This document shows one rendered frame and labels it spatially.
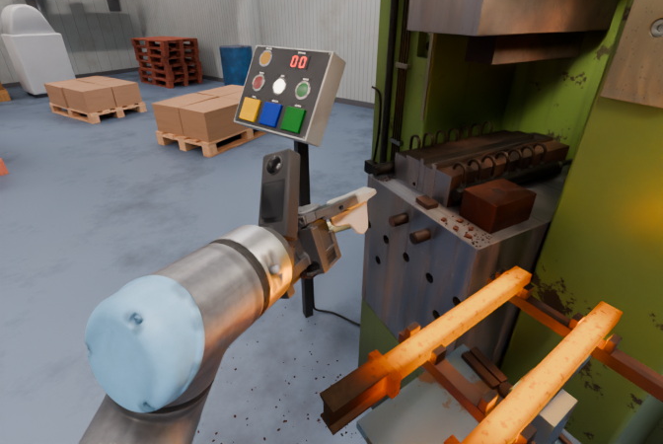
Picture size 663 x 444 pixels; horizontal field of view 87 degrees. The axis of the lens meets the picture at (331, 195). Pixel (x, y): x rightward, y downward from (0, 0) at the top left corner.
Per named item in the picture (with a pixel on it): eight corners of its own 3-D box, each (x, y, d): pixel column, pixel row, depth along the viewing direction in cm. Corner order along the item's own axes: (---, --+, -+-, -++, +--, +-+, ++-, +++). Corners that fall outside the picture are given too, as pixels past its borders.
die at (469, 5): (477, 36, 63) (487, -27, 58) (406, 30, 78) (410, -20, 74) (609, 30, 80) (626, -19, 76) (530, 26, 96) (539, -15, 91)
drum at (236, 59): (262, 93, 608) (257, 44, 572) (239, 98, 572) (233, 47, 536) (242, 89, 636) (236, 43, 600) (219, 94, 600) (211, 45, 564)
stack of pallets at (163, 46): (205, 82, 692) (198, 37, 654) (171, 89, 639) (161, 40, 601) (175, 76, 749) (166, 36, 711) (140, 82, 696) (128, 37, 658)
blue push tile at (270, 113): (274, 127, 112) (280, 104, 112) (258, 122, 116) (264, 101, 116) (277, 128, 114) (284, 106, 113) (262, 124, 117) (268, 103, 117)
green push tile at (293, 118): (297, 132, 107) (304, 109, 107) (279, 128, 111) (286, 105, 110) (301, 134, 108) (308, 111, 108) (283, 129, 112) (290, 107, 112)
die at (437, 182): (446, 207, 80) (452, 174, 76) (393, 175, 95) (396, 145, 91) (560, 172, 97) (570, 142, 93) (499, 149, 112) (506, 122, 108)
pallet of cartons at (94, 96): (149, 111, 499) (142, 83, 480) (83, 126, 439) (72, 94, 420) (112, 100, 561) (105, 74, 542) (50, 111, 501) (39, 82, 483)
